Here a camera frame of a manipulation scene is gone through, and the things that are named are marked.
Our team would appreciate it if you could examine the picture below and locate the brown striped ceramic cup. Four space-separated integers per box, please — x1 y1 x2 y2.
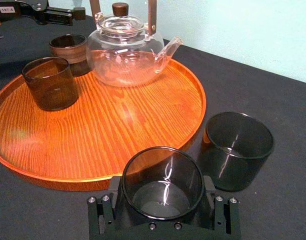
48 33 92 78

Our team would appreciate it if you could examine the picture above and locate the black table cloth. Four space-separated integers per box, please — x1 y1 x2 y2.
0 14 306 240

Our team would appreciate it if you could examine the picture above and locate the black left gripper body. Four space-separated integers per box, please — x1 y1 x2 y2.
0 0 49 25

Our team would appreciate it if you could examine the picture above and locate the glass lid with wooden knob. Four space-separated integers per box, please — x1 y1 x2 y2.
96 2 145 34

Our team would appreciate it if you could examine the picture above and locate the round orange wooden tray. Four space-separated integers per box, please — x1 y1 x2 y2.
0 56 207 193

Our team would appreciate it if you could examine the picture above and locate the dark smoked glass tumbler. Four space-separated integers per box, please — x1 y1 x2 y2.
21 56 80 112
121 146 207 223
197 111 275 193

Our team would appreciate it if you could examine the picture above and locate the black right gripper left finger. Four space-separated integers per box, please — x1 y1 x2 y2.
86 176 124 236

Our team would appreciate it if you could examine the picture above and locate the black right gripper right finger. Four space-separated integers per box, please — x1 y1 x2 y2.
203 174 241 236

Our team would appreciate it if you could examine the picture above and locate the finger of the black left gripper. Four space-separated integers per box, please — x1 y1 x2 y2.
37 14 74 27
44 6 87 21

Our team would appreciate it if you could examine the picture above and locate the clear glass teapot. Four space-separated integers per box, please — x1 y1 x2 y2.
85 0 185 88

